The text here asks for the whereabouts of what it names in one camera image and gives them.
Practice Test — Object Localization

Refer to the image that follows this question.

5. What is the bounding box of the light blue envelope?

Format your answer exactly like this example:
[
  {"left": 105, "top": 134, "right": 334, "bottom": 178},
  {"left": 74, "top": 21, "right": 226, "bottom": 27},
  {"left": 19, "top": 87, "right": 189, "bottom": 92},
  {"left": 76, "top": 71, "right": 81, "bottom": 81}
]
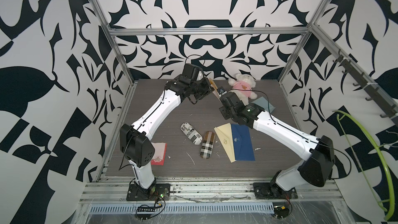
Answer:
[{"left": 253, "top": 97, "right": 276, "bottom": 113}]

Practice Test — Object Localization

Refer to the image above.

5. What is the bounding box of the white plush bear pink shirt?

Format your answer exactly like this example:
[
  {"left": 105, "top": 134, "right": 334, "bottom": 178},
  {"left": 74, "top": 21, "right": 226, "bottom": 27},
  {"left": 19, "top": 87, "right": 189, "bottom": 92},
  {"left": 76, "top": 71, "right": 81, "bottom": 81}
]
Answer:
[{"left": 228, "top": 73, "right": 258, "bottom": 105}]

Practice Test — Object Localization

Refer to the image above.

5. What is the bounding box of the cream envelope left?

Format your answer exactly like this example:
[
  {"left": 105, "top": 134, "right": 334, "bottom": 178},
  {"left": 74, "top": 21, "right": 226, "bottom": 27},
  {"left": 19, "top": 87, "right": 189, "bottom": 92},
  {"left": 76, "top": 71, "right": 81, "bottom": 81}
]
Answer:
[{"left": 214, "top": 123, "right": 236, "bottom": 163}]

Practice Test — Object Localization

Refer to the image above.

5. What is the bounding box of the right black connector board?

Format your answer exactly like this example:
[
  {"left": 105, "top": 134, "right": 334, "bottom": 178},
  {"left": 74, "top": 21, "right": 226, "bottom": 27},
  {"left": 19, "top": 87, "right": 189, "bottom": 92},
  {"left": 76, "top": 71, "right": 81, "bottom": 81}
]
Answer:
[{"left": 272, "top": 205, "right": 291, "bottom": 220}]

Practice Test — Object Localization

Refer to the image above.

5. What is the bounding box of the tan envelope gold emblem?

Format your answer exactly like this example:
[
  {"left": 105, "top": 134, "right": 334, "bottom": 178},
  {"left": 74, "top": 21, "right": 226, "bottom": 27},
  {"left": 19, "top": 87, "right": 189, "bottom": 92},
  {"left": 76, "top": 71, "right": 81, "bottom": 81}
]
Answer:
[{"left": 208, "top": 78, "right": 220, "bottom": 99}]

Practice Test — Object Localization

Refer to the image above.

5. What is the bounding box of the left black connector board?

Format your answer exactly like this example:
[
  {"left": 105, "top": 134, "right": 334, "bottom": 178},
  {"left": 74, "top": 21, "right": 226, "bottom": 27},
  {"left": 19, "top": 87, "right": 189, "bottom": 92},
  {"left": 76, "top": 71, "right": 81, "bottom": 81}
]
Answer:
[{"left": 135, "top": 204, "right": 163, "bottom": 221}]

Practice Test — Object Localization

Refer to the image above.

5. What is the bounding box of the brown plaid glasses case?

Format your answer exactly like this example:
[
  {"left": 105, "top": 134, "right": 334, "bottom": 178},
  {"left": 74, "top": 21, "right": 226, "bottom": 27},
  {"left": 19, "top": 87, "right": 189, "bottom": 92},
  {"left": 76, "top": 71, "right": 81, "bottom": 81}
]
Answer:
[{"left": 200, "top": 131, "right": 216, "bottom": 159}]

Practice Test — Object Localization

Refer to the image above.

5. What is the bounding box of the dark blue envelope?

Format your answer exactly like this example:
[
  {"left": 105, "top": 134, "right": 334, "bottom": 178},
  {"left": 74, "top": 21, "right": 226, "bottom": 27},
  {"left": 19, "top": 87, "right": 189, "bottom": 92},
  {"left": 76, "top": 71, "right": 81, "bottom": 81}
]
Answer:
[{"left": 231, "top": 124, "right": 255, "bottom": 161}]

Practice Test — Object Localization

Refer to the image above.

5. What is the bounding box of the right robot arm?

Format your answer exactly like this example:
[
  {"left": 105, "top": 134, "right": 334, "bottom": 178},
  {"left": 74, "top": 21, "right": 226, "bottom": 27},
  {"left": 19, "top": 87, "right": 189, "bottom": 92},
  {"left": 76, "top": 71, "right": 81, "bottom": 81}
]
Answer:
[{"left": 220, "top": 92, "right": 335, "bottom": 196}]

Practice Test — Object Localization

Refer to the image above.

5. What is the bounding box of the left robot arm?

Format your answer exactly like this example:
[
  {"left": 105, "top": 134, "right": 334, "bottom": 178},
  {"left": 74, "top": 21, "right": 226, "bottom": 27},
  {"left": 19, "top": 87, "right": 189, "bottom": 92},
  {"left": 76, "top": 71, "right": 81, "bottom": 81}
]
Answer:
[{"left": 119, "top": 64, "right": 214, "bottom": 191}]

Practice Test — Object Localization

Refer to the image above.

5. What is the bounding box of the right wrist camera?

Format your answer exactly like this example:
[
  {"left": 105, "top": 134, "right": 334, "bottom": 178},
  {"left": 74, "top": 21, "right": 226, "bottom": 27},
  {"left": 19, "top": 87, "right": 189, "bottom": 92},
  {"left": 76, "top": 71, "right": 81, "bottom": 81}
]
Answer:
[{"left": 217, "top": 87, "right": 227, "bottom": 97}]

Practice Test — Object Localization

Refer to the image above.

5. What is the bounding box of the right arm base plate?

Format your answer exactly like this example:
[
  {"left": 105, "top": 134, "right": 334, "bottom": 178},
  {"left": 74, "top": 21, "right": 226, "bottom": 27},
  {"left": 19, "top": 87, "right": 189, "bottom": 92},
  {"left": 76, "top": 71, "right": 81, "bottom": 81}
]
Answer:
[{"left": 253, "top": 183, "right": 298, "bottom": 200}]

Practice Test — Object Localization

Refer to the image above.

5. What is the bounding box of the black connector board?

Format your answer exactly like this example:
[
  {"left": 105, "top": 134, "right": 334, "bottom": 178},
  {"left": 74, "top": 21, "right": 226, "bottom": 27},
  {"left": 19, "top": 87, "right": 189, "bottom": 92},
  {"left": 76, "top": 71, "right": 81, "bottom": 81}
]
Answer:
[
  {"left": 272, "top": 205, "right": 291, "bottom": 220},
  {"left": 135, "top": 204, "right": 163, "bottom": 221}
]

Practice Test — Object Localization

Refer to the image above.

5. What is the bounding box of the white black patterned glasses case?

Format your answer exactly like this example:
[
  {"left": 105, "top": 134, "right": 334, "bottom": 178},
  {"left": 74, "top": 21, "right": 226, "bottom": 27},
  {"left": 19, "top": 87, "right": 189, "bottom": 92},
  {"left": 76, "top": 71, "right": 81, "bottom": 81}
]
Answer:
[{"left": 180, "top": 122, "right": 203, "bottom": 145}]

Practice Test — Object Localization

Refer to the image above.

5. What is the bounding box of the black hook rail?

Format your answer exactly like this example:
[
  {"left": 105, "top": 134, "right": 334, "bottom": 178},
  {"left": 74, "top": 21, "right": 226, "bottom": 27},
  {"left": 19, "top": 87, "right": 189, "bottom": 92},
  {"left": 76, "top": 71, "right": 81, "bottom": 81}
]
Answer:
[{"left": 333, "top": 49, "right": 398, "bottom": 125}]

